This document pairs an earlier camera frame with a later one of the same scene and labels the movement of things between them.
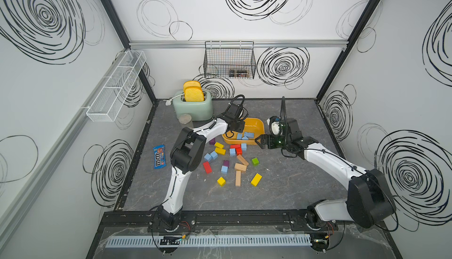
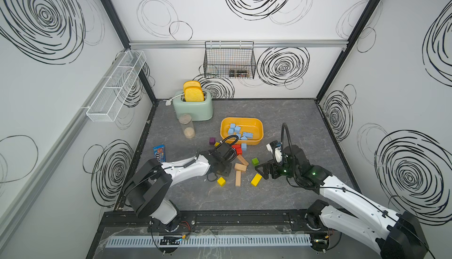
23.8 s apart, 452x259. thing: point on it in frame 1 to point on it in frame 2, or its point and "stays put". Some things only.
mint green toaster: (198, 110) stays put
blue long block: (249, 135) stays put
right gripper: (270, 145) to (265, 169)
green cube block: (255, 162) stays put
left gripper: (241, 123) to (226, 172)
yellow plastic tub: (253, 125) stays put
